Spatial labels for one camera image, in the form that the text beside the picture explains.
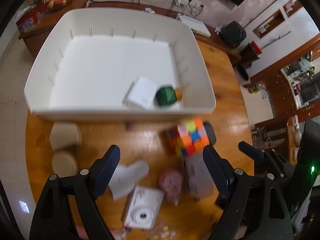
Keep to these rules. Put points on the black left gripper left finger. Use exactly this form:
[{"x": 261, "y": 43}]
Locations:
[{"x": 53, "y": 217}]

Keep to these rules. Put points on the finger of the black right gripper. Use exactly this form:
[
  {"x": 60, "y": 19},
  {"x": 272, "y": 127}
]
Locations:
[{"x": 267, "y": 161}]

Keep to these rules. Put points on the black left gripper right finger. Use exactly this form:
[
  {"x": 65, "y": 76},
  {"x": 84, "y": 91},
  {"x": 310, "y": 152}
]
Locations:
[{"x": 255, "y": 202}]

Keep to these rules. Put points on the clear plastic floss box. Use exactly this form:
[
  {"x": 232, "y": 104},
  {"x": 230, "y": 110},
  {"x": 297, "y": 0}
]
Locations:
[{"x": 199, "y": 181}]

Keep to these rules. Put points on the white compact camera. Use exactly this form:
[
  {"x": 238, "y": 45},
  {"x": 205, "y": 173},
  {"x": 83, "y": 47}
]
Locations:
[{"x": 143, "y": 208}]

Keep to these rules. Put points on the clear sticker decorated box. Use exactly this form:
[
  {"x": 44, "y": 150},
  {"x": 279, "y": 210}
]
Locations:
[{"x": 161, "y": 230}]

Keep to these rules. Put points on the green and gold bottle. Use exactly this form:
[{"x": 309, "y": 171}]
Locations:
[{"x": 168, "y": 96}]

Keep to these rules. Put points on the white power adapter charger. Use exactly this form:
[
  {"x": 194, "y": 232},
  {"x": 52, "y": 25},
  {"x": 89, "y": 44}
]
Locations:
[{"x": 141, "y": 93}]

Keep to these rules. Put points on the white fan-shaped device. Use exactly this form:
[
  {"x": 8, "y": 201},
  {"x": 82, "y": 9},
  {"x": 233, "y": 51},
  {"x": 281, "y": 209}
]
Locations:
[{"x": 124, "y": 178}]

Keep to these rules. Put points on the beige rectangular case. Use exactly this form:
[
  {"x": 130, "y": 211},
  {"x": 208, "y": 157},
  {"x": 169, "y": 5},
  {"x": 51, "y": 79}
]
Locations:
[{"x": 64, "y": 135}]

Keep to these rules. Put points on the pink correction tape dispenser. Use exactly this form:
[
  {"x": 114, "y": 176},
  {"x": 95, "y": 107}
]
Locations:
[{"x": 171, "y": 182}]

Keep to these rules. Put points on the multicolour puzzle cube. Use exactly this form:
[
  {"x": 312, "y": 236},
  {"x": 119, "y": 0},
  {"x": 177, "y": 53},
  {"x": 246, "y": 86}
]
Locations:
[{"x": 187, "y": 138}]

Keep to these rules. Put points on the dark green radio speaker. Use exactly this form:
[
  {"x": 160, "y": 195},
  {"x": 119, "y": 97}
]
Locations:
[{"x": 233, "y": 34}]

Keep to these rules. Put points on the white plastic storage bin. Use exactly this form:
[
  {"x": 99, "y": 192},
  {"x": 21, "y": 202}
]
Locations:
[{"x": 92, "y": 57}]

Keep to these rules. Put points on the white router box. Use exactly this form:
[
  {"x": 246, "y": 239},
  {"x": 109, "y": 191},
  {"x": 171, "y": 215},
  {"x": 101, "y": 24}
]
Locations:
[{"x": 195, "y": 25}]

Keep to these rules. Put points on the red patterned tissue box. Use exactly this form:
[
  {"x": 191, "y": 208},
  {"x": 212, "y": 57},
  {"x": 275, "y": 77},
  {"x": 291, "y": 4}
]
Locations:
[{"x": 29, "y": 17}]

